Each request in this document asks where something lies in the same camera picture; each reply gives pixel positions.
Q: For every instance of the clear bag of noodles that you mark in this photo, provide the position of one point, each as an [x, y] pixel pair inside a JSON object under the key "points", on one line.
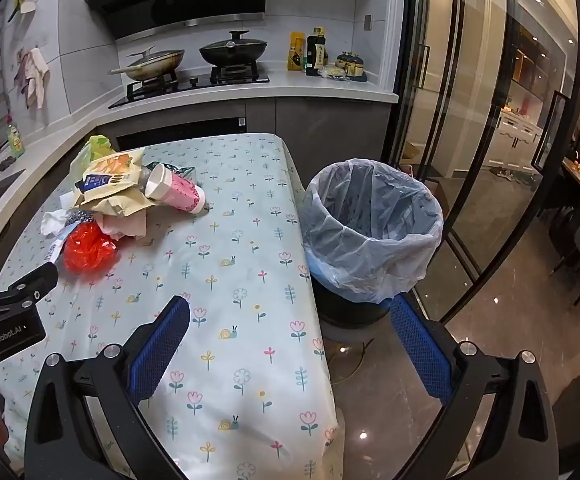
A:
{"points": [[332, 72]]}

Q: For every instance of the black framed glass sliding door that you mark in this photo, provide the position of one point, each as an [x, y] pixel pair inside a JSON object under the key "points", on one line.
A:
{"points": [[450, 60]]}

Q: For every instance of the grey stool with gold base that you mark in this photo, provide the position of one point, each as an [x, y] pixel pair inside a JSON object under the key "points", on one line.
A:
{"points": [[345, 332]]}

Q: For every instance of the white hanging spatula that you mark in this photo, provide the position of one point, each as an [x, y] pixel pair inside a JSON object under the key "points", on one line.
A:
{"points": [[27, 6]]}

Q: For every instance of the grey kitchen cabinet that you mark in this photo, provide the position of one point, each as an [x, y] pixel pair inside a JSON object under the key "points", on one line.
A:
{"points": [[330, 125]]}

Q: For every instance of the condiment jar set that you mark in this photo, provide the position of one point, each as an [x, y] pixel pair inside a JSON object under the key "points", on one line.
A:
{"points": [[351, 65]]}

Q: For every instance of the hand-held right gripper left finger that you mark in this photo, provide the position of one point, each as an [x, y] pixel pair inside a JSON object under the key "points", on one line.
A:
{"points": [[162, 345]]}

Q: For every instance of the dark soy sauce bottle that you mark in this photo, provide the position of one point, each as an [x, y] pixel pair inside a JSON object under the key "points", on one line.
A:
{"points": [[315, 52]]}

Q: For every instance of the green dish soap bottle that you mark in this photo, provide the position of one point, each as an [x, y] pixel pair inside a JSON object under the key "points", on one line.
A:
{"points": [[16, 142]]}

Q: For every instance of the pink hanging cloth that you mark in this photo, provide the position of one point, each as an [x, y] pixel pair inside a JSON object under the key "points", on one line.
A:
{"points": [[32, 77]]}

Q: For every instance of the white tissue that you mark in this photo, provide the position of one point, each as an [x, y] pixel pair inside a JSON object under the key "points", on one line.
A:
{"points": [[54, 222]]}

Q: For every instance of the black framed glass panel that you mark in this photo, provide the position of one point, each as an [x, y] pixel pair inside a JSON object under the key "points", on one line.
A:
{"points": [[545, 125]]}

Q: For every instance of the beige wok with glass lid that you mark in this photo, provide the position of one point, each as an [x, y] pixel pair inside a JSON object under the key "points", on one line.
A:
{"points": [[154, 62]]}

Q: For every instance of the black bin with plastic liner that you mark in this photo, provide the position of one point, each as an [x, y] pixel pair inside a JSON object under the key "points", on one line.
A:
{"points": [[370, 200]]}

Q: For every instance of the grey wall socket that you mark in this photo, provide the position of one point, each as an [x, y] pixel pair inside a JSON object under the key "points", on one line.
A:
{"points": [[368, 21]]}

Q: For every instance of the beige paper wrapper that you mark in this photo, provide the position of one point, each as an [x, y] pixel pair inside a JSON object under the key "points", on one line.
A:
{"points": [[119, 202]]}

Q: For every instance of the dark scrubber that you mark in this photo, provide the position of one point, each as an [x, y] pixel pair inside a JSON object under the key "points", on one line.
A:
{"points": [[4, 164]]}

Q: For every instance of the silver foil wrapper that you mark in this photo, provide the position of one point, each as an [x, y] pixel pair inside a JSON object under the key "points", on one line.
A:
{"points": [[82, 217]]}

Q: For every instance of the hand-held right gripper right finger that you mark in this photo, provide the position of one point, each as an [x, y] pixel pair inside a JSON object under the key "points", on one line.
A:
{"points": [[420, 350]]}

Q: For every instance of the black built-in oven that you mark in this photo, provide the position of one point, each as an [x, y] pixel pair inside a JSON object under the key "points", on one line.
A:
{"points": [[179, 127]]}

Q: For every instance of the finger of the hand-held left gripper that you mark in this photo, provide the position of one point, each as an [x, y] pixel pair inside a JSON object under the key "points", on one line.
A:
{"points": [[37, 282]]}

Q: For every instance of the red plastic bag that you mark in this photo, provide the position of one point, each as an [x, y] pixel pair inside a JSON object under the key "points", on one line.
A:
{"points": [[87, 250]]}

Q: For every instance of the yellow seasoning packet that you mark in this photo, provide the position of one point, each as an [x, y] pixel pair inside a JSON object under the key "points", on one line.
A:
{"points": [[296, 52]]}

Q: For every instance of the green foil packet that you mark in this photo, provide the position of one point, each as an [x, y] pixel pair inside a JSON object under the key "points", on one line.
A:
{"points": [[159, 165]]}

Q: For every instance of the white sideboard cabinet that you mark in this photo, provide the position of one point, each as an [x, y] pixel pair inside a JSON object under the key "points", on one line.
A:
{"points": [[515, 135]]}

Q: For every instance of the black gas stove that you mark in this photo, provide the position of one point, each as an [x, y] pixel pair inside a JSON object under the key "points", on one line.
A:
{"points": [[194, 82]]}

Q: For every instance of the pair of shoes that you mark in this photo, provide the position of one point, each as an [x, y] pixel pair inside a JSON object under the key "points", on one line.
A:
{"points": [[505, 173]]}

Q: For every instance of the floral tablecloth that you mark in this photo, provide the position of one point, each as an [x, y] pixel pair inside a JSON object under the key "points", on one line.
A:
{"points": [[250, 260]]}

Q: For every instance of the white wrapper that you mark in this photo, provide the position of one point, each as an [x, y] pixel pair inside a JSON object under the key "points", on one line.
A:
{"points": [[58, 250]]}

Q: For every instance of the brown cardboard box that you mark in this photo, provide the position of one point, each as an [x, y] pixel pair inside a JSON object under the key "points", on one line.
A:
{"points": [[410, 150]]}

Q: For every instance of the pink paper cup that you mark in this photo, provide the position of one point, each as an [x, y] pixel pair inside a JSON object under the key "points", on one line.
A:
{"points": [[179, 192]]}

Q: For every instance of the black pan with lid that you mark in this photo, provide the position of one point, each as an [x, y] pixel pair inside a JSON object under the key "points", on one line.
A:
{"points": [[232, 52]]}

